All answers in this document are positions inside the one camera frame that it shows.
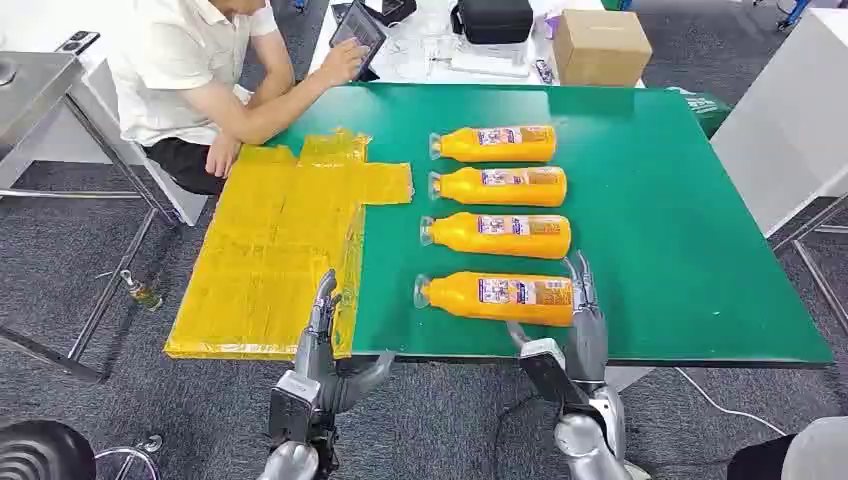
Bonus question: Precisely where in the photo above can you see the white floor cable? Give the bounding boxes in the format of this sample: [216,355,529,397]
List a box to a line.
[672,367,790,439]

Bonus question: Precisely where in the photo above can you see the black tablet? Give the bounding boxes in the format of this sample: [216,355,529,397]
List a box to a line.
[329,0,389,82]

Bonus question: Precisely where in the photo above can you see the yellow plastic sheet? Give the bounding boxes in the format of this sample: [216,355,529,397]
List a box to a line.
[163,127,415,362]

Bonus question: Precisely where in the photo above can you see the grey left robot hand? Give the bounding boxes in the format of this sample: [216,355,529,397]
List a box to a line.
[293,268,399,417]

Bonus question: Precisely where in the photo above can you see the small bottle with green liquid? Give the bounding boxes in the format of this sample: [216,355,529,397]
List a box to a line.
[119,268,164,313]

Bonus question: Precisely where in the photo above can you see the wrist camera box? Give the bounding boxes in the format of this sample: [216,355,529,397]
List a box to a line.
[268,369,323,446]
[518,337,588,409]

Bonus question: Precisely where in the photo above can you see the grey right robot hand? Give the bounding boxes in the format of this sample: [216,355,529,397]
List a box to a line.
[506,250,610,387]

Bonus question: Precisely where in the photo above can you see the black carry case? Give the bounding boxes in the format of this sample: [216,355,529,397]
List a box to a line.
[451,0,535,46]

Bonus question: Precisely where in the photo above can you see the white side table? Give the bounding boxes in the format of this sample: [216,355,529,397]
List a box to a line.
[710,7,848,240]

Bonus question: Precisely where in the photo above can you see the green table mat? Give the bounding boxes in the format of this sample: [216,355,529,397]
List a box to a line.
[268,82,835,369]

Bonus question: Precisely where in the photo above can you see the wire ring guard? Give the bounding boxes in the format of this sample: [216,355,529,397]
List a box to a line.
[94,433,165,480]

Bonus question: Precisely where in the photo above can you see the orange drink bottle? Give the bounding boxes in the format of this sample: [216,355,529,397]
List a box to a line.
[428,124,558,164]
[427,165,569,209]
[419,211,572,261]
[413,270,576,329]

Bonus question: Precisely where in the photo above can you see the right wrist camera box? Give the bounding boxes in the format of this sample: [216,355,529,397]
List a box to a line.
[518,337,588,409]

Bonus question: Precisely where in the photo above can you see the person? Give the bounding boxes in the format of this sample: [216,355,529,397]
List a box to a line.
[109,0,372,197]

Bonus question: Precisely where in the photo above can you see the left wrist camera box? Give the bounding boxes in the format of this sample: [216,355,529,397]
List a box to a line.
[268,369,323,446]

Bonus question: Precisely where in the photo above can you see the green crate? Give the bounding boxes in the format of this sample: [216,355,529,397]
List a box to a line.
[669,86,734,140]

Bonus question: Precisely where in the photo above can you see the flat white box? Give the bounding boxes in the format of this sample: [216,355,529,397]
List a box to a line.
[449,49,533,81]

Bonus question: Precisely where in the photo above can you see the steel side table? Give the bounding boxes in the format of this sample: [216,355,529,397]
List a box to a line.
[0,51,183,386]

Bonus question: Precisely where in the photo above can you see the person's left hand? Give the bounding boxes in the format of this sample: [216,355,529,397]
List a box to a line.
[205,132,244,179]

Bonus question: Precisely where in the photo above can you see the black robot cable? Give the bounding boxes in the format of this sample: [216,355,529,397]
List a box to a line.
[488,394,564,480]

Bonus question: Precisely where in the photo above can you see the brown cardboard box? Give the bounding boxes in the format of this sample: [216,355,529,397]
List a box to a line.
[553,8,654,88]

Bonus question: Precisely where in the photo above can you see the person's right hand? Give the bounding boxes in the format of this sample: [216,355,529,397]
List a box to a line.
[317,38,371,89]

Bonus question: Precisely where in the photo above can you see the blue metal stand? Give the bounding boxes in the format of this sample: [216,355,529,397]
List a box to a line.
[776,0,815,32]

